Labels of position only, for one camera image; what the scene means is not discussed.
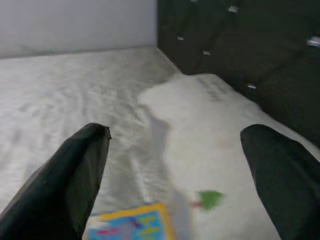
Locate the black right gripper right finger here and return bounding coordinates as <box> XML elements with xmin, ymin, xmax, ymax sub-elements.
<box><xmin>239</xmin><ymin>123</ymin><xmax>320</xmax><ymax>240</ymax></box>

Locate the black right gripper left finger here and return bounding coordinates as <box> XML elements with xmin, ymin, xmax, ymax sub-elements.
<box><xmin>0</xmin><ymin>122</ymin><xmax>112</xmax><ymax>240</ymax></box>

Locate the colourful yellow-edged children's book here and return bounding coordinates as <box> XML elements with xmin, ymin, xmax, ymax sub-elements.
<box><xmin>81</xmin><ymin>201</ymin><xmax>176</xmax><ymax>240</ymax></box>

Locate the white printed pillow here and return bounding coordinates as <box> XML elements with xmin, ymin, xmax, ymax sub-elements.
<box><xmin>136</xmin><ymin>72</ymin><xmax>320</xmax><ymax>240</ymax></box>

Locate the white quilted mattress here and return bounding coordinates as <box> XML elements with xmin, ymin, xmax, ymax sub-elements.
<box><xmin>0</xmin><ymin>46</ymin><xmax>191</xmax><ymax>226</ymax></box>

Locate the dark tufted headboard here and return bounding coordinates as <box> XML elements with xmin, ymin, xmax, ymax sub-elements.
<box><xmin>156</xmin><ymin>0</ymin><xmax>320</xmax><ymax>151</ymax></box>

